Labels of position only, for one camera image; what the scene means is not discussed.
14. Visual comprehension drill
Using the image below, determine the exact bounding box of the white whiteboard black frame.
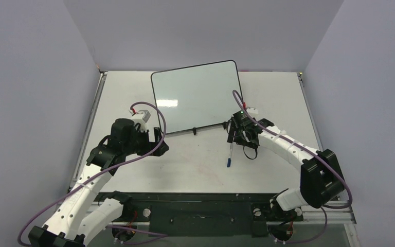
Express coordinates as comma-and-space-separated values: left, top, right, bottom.
150, 60, 242, 134

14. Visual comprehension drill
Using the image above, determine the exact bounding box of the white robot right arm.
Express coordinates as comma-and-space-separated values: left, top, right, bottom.
227, 111, 345, 220

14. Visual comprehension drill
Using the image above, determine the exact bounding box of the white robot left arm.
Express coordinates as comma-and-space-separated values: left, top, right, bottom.
28, 114, 169, 246

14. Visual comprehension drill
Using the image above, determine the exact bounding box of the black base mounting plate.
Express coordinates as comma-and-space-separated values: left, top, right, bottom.
94, 191, 303, 237

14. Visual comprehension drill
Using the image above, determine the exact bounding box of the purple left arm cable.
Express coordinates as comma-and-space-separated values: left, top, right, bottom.
16, 101, 168, 247

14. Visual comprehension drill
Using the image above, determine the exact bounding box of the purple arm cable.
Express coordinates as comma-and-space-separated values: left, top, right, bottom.
231, 90, 353, 244
16, 101, 168, 247

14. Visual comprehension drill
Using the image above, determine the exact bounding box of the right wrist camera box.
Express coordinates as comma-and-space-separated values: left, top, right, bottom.
245, 107, 259, 116

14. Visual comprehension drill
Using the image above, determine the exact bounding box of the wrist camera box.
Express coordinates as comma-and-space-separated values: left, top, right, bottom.
131, 110, 151, 132
245, 107, 259, 116

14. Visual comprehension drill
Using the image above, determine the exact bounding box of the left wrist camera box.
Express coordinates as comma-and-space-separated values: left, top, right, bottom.
131, 110, 151, 132

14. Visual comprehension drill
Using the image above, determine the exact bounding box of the aluminium table frame rail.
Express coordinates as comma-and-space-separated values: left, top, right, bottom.
69, 72, 108, 190

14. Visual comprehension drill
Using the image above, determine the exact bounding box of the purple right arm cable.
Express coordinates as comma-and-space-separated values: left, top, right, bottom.
231, 90, 353, 244

